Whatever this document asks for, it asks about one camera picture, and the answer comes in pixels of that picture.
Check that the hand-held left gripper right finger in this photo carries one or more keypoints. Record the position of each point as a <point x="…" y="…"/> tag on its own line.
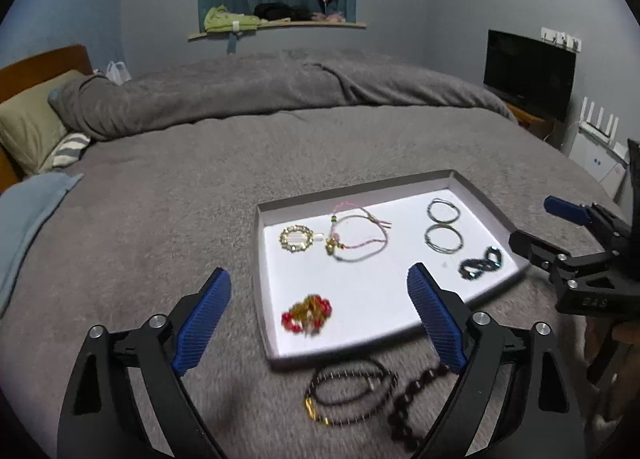
<point x="435" y="319"/>

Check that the grey duvet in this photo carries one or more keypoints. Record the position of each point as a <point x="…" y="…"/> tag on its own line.
<point x="250" y="89"/>

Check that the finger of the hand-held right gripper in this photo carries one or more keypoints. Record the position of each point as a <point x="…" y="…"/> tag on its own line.
<point x="562" y="208"/>
<point x="535" y="246"/>

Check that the white cabinet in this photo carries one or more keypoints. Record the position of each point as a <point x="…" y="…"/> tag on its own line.
<point x="597" y="164"/>

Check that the wooden windowsill shelf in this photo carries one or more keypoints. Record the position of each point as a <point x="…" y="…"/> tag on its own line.
<point x="310" y="25"/>

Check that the striped pillow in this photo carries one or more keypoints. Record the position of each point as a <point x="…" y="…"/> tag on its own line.
<point x="70" y="149"/>

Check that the person's right hand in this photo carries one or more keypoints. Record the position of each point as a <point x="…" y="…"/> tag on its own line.
<point x="627" y="335"/>

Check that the wooden headboard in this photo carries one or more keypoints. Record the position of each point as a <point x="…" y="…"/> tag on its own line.
<point x="40" y="64"/>

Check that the black cloth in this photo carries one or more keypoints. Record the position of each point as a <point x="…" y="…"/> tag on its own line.
<point x="280" y="12"/>

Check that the grey shallow cardboard box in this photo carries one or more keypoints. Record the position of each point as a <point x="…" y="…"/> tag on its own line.
<point x="380" y="289"/>

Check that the light blue blanket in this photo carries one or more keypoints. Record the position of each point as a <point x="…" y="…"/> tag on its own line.
<point x="25" y="219"/>

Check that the white router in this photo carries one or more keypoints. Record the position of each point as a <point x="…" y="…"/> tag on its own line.
<point x="602" y="131"/>

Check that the black television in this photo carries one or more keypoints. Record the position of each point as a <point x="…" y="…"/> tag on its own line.
<point x="527" y="74"/>

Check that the white plastic bag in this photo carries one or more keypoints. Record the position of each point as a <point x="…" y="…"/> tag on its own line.
<point x="117" y="74"/>

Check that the grey knit bed blanket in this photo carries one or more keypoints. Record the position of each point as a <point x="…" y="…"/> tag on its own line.
<point x="175" y="199"/>

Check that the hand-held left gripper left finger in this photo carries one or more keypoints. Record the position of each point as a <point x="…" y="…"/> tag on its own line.
<point x="205" y="319"/>

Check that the white wall socket strip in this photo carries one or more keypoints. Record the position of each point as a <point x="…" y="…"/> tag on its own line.
<point x="562" y="38"/>

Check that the wooden television stand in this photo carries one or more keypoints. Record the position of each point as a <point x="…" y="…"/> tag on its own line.
<point x="532" y="121"/>

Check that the green pillow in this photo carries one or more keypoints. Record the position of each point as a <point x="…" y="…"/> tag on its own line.
<point x="25" y="124"/>

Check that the pink cloth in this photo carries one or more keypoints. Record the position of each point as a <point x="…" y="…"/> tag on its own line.
<point x="332" y="17"/>

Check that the green cloth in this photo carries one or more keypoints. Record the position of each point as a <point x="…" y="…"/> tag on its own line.
<point x="225" y="20"/>

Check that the silver bangle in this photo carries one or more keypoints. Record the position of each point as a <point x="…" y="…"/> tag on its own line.
<point x="429" y="211"/>
<point x="426" y="239"/>

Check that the white shelf bracket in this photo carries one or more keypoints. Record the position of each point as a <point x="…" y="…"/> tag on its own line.
<point x="234" y="36"/>

